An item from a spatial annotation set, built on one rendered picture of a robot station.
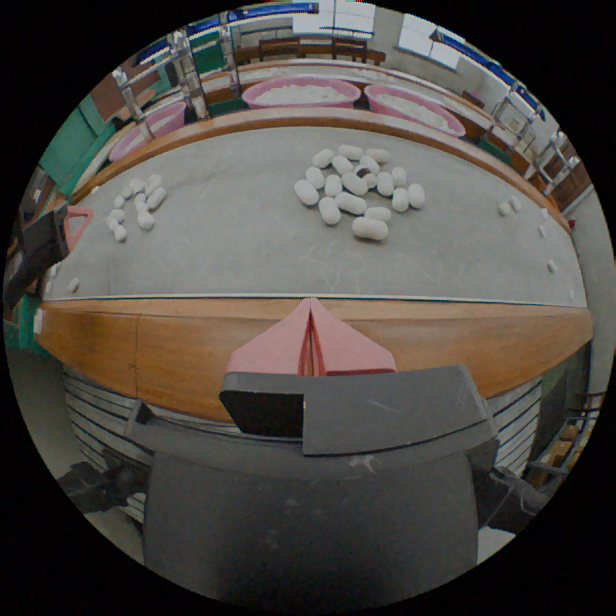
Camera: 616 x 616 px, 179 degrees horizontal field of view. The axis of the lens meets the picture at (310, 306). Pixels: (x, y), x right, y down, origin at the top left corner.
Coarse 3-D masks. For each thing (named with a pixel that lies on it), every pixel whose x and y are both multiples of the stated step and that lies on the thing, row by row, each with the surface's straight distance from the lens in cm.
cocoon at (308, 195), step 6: (300, 180) 26; (306, 180) 26; (294, 186) 26; (300, 186) 25; (306, 186) 25; (312, 186) 26; (300, 192) 25; (306, 192) 25; (312, 192) 25; (300, 198) 25; (306, 198) 24; (312, 198) 24; (306, 204) 25; (312, 204) 25
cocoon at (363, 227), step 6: (354, 222) 23; (360, 222) 23; (366, 222) 23; (372, 222) 23; (378, 222) 23; (354, 228) 23; (360, 228) 22; (366, 228) 22; (372, 228) 23; (378, 228) 23; (384, 228) 23; (360, 234) 23; (366, 234) 23; (372, 234) 23; (378, 234) 23; (384, 234) 23
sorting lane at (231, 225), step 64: (320, 128) 40; (192, 192) 33; (256, 192) 28; (320, 192) 27; (448, 192) 37; (512, 192) 61; (128, 256) 34; (192, 256) 26; (256, 256) 23; (320, 256) 22; (384, 256) 24; (448, 256) 28; (512, 256) 41
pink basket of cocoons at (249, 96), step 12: (264, 84) 66; (276, 84) 68; (288, 84) 69; (324, 84) 68; (336, 84) 66; (348, 84) 63; (252, 96) 61; (348, 96) 62; (252, 108) 54; (264, 108) 49; (348, 108) 54
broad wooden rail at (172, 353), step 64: (64, 320) 45; (128, 320) 26; (192, 320) 20; (256, 320) 18; (384, 320) 19; (448, 320) 22; (512, 320) 31; (576, 320) 68; (128, 384) 26; (192, 384) 20; (512, 384) 31
